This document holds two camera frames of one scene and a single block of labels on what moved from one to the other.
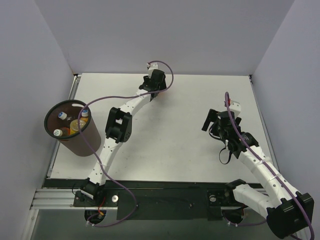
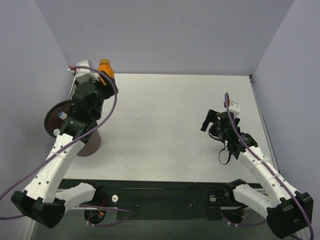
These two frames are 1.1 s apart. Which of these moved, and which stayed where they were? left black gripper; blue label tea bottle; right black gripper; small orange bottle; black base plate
Moved: small orange bottle; left black gripper
Stayed: black base plate; blue label tea bottle; right black gripper
